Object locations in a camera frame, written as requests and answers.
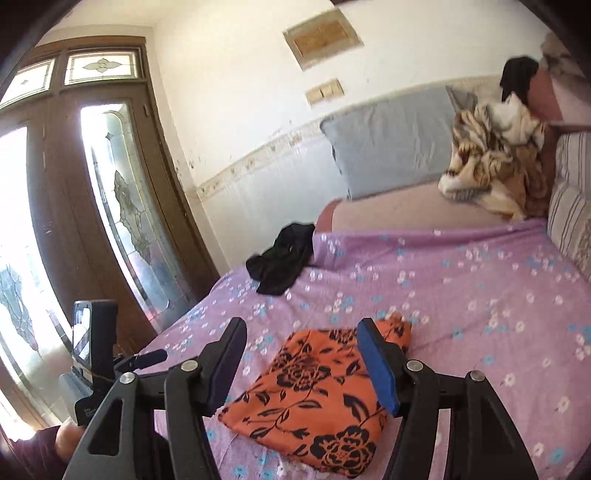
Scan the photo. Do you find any tiger print blanket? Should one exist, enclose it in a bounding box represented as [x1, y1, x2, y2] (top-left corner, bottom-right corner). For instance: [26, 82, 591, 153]
[438, 92, 555, 221]

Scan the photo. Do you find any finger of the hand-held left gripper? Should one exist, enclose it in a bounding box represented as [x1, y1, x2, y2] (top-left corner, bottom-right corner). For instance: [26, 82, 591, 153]
[115, 349, 168, 371]

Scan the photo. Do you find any purple floral bedsheet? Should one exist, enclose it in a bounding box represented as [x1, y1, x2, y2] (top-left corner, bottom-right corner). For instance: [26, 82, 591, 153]
[148, 217, 591, 480]

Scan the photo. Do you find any grey-blue pillow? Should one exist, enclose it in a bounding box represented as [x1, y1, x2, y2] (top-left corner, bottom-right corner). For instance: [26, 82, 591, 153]
[320, 85, 478, 200]

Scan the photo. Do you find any beige wall switch plate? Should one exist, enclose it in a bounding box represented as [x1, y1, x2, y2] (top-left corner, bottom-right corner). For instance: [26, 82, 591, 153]
[305, 78, 345, 105]

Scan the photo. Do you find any orange black floral garment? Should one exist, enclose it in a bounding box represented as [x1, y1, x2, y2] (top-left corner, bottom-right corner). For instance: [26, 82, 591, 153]
[218, 314, 413, 479]

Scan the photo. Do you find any brown wooden headboard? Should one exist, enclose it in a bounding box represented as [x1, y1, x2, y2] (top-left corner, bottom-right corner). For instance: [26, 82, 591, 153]
[526, 69, 591, 219]

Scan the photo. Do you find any small black hanging garment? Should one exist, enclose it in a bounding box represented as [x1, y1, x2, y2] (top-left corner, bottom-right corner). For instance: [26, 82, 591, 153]
[499, 56, 540, 104]

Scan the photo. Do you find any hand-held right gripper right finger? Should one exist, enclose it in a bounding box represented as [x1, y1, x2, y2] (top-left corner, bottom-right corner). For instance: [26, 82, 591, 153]
[357, 318, 540, 480]

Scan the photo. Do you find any recessed wall panel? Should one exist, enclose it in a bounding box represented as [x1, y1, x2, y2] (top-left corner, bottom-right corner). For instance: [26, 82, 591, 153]
[283, 8, 365, 71]

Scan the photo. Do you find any person's left hand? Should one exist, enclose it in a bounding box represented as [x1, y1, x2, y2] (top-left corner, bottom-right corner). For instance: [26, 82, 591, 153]
[55, 422, 86, 462]

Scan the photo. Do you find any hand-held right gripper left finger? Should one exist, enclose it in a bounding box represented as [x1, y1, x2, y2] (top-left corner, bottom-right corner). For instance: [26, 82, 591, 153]
[62, 317, 248, 480]

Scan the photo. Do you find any pink mattress cover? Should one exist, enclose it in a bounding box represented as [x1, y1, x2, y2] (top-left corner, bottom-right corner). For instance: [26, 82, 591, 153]
[316, 178, 527, 232]

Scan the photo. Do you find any striped pillow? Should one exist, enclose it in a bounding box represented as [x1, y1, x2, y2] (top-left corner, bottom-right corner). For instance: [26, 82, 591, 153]
[547, 131, 591, 282]

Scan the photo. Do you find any brown stained glass door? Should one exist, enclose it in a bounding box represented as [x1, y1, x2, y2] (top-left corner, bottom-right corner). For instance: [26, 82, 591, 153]
[0, 37, 222, 430]

